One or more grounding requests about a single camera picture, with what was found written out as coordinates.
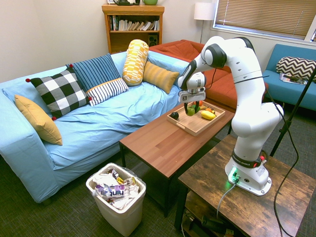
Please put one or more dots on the plain mustard pillow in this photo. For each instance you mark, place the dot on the plain mustard pillow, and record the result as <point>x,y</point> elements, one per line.
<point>39,121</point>

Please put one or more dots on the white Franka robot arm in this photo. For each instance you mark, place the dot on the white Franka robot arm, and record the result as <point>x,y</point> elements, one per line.
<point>247,81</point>

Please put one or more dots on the yellow lemon fruit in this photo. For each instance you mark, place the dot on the yellow lemon fruit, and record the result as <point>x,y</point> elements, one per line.
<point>208,115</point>

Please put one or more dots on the cream plastic trash bin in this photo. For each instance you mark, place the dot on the cream plastic trash bin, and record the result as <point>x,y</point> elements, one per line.
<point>123,217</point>

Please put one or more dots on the wooden serving tray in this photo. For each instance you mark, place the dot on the wooden serving tray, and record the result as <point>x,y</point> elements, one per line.
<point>192,123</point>

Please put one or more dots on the small black speaker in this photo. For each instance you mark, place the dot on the small black speaker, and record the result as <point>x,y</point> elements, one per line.
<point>153,40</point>

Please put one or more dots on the black tripod stand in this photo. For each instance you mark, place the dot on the black tripod stand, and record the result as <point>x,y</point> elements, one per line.
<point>293,113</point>

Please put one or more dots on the red-brown wooden coffee table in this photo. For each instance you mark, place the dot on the red-brown wooden coffee table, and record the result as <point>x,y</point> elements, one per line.
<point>163,148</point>

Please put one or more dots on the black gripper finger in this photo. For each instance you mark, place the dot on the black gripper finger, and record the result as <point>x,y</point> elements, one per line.
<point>197,106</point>
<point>185,108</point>

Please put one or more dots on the wooden bookshelf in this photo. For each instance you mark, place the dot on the wooden bookshelf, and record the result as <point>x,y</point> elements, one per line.
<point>133,39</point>

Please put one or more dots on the light blue sofa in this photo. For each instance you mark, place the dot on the light blue sofa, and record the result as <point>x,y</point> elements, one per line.
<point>98,128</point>

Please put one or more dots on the green apple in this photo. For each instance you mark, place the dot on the green apple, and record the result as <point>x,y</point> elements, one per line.
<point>190,112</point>

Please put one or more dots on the mustard striped lumbar pillow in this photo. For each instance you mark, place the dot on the mustard striped lumbar pillow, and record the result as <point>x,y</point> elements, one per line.
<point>159,76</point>

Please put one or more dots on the orange sectional sofa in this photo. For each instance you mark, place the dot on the orange sectional sofa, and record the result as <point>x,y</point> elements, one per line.
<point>172,49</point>

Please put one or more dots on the brown spotted banana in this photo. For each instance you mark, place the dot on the brown spotted banana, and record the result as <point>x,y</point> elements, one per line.
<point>207,108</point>

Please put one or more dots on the black white chevron pillow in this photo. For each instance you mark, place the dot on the black white chevron pillow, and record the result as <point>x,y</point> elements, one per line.
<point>295,66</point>

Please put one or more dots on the yellow patterned bolster pillow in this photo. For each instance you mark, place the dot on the yellow patterned bolster pillow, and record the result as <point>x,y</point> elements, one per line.
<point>135,61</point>

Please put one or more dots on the wooden window blinds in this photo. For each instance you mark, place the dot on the wooden window blinds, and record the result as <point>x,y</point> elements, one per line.
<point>261,14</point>

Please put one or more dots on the black object on bookshelf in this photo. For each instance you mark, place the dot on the black object on bookshelf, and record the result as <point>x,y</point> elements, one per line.
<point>126,2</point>

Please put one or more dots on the rustic dark wood side table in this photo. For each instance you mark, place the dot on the rustic dark wood side table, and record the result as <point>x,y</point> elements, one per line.
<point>247,209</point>

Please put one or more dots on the black white checkered pillow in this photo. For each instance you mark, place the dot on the black white checkered pillow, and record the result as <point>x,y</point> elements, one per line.
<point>60,92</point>

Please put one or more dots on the green bowl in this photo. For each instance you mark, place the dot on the green bowl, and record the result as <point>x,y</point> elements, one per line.
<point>150,2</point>

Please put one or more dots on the row of books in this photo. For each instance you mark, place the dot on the row of books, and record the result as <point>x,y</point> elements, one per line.
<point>134,25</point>

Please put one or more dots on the black device under table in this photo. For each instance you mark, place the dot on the black device under table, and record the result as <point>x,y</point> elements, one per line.
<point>213,222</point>

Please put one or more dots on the white navy striped lumbar pillow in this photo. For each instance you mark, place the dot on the white navy striped lumbar pillow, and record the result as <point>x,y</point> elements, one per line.
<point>107,90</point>

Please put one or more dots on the white shade floor lamp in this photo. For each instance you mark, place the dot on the white shade floor lamp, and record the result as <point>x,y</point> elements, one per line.
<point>204,11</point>

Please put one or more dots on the blue striped pillow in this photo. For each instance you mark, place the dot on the blue striped pillow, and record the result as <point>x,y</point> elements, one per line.
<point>95,70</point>

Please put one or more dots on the white hint printed wrapper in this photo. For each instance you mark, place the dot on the white hint printed wrapper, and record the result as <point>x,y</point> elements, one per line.
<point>111,192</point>

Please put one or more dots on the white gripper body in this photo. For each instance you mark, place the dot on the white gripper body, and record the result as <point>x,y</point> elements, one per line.
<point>192,95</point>

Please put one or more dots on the orange fruit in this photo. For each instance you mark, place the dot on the orange fruit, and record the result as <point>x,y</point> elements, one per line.
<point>201,103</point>

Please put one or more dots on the orange ottoman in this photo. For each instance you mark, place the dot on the orange ottoman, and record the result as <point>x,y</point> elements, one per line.
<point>222,86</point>

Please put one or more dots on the black round fruit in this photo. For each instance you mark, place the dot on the black round fruit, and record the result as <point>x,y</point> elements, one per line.
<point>174,115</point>

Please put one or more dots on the magazines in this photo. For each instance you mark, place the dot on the magazines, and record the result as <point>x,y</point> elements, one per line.
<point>291,79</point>

